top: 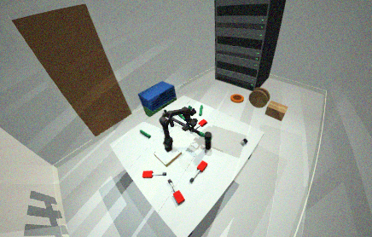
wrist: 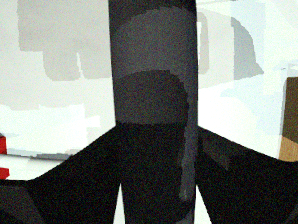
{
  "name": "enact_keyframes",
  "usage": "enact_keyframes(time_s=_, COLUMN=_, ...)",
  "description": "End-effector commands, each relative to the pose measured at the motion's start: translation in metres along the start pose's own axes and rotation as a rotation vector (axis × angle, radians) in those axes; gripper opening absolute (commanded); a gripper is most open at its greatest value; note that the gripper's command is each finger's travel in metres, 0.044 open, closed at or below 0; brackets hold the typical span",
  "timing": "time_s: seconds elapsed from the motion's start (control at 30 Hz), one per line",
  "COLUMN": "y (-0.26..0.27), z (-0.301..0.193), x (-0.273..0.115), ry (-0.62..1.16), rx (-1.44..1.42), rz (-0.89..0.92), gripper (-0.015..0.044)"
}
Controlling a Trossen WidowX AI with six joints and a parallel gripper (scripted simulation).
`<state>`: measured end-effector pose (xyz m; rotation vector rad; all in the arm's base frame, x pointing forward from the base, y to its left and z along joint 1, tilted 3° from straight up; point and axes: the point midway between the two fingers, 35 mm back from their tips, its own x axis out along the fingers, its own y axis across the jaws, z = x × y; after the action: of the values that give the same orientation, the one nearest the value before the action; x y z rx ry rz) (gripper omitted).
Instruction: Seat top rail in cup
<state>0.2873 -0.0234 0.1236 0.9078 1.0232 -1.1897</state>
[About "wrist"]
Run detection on dark grey metal pipe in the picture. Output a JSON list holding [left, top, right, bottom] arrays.
[[108, 0, 198, 224]]

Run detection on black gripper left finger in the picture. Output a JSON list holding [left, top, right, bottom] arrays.
[[0, 125, 121, 224]]

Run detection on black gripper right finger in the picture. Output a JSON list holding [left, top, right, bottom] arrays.
[[197, 125, 298, 224]]

